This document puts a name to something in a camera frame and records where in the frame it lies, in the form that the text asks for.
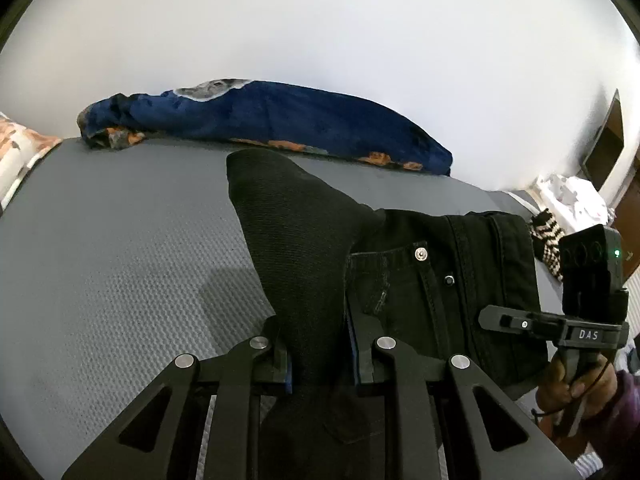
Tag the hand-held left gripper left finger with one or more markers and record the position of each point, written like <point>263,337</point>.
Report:
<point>288,375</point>

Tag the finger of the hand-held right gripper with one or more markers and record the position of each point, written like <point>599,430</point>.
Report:
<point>520,322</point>

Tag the white orange patterned pillow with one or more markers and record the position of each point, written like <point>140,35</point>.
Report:
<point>20,155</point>

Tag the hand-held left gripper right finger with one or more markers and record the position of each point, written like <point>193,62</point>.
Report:
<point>356,355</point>

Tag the person's right hand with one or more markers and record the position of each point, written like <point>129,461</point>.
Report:
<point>555,390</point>

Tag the black white striped cloth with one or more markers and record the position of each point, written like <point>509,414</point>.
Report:
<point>546,237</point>

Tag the brown wooden furniture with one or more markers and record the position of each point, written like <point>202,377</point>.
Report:
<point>612,155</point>

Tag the dark blue printed blanket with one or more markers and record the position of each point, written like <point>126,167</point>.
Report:
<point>280,115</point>

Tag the white crumpled cloth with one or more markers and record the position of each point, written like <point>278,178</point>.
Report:
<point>575,200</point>

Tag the black pants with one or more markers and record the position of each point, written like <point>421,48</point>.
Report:
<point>310,260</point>

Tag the grey bed sheet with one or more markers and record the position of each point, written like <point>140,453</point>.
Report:
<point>125,260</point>

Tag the person's right forearm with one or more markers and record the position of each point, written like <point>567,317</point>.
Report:
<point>625,415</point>

